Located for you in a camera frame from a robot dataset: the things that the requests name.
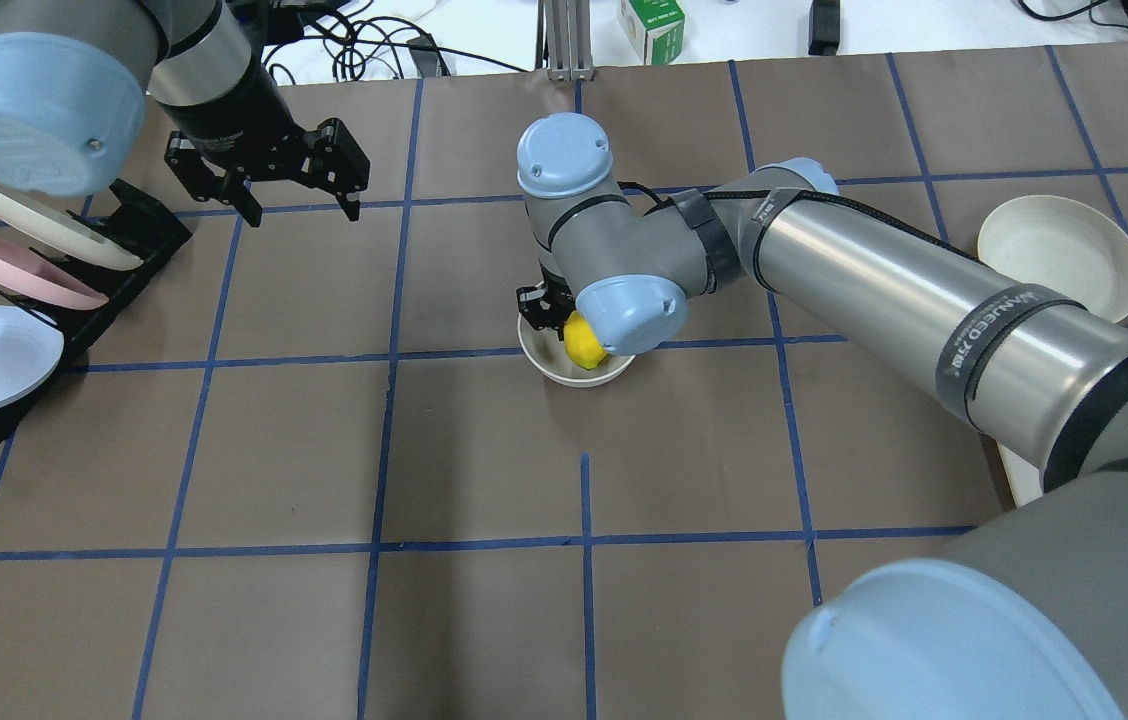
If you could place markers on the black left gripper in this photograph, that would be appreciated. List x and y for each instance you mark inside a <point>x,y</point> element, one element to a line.
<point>224,133</point>

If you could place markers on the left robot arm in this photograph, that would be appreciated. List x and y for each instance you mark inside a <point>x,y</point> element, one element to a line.
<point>77,76</point>

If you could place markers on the white rectangular tray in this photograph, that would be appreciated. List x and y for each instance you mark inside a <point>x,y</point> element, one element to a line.
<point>1023,478</point>

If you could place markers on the white ceramic bowl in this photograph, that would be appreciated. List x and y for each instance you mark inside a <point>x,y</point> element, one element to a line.
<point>547,352</point>

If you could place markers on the round cream plate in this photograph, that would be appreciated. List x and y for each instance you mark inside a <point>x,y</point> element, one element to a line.
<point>1063,244</point>

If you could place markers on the cream plate in rack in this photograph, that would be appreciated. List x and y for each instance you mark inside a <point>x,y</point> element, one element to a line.
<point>64,233</point>

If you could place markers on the black power adapter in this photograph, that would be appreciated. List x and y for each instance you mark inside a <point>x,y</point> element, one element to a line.
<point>823,28</point>

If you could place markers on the yellow lemon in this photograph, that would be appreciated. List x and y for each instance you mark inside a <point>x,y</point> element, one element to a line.
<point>581,344</point>

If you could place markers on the pink plate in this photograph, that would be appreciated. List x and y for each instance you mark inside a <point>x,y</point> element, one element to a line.
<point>24,272</point>

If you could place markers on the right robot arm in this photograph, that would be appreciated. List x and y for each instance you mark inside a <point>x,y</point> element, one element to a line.
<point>1023,618</point>

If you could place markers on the aluminium frame post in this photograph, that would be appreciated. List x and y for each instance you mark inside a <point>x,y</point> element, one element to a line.
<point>563,43</point>

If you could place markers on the black plate rack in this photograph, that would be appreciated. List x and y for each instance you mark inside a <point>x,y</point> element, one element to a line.
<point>140,224</point>

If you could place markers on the green white box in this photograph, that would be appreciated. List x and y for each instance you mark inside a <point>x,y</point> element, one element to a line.
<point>656,29</point>

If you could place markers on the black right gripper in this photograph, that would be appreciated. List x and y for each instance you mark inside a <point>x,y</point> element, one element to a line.
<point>546,307</point>

